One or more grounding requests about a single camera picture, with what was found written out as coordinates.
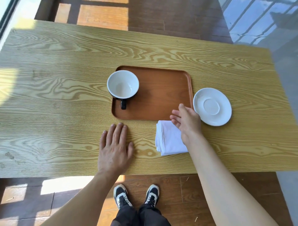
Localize person's left hand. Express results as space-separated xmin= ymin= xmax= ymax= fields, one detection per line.
xmin=97 ymin=123 xmax=134 ymax=178

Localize person's right hand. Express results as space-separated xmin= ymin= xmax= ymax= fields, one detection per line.
xmin=170 ymin=103 xmax=202 ymax=146

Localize person's left forearm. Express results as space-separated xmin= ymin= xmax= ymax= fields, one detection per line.
xmin=40 ymin=171 xmax=124 ymax=226

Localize person's right forearm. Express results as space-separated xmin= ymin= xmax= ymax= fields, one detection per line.
xmin=185 ymin=133 xmax=279 ymax=226

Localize folded white cloth napkin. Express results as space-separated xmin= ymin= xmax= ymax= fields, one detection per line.
xmin=155 ymin=120 xmax=188 ymax=156

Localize brown wooden tray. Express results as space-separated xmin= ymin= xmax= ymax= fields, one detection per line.
xmin=111 ymin=65 xmax=194 ymax=121

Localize white saucer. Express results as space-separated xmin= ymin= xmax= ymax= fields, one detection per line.
xmin=193 ymin=88 xmax=232 ymax=127

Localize person's left black-white sneaker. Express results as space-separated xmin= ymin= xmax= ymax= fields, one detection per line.
xmin=113 ymin=184 xmax=133 ymax=209

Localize person's black-white sneaker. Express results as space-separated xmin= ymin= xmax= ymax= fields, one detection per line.
xmin=113 ymin=184 xmax=133 ymax=209
xmin=144 ymin=184 xmax=160 ymax=208

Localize black cup with white inside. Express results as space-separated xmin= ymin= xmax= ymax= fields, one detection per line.
xmin=107 ymin=70 xmax=140 ymax=110

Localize person's right black-white sneaker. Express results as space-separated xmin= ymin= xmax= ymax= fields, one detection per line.
xmin=144 ymin=184 xmax=160 ymax=208

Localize person's black trousers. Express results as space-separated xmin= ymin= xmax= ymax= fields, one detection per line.
xmin=110 ymin=204 xmax=172 ymax=226

